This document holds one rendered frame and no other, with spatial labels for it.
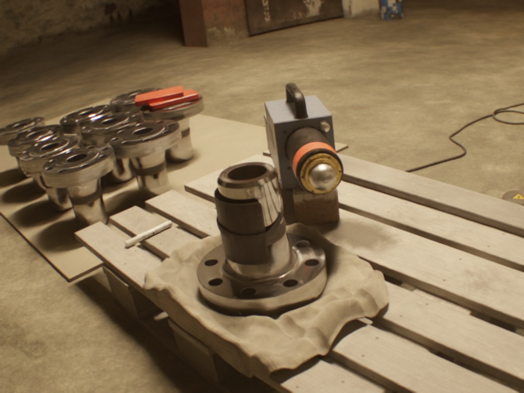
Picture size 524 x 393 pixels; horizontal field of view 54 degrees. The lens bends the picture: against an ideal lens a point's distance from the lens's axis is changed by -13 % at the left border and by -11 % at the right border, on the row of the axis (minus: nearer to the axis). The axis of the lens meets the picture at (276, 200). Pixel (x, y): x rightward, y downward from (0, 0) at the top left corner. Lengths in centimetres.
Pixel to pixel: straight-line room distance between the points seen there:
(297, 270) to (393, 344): 26
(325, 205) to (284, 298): 38
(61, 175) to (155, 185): 39
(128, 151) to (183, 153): 48
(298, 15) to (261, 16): 51
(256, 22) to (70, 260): 431
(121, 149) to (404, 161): 101
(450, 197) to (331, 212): 31
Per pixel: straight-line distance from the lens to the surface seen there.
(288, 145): 131
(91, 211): 189
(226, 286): 111
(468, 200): 144
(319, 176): 116
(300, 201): 137
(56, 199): 214
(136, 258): 139
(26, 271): 182
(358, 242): 131
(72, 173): 176
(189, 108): 222
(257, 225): 105
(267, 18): 581
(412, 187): 151
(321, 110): 139
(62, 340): 144
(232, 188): 104
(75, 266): 172
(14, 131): 260
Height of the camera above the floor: 78
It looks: 24 degrees down
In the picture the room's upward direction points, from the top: 7 degrees counter-clockwise
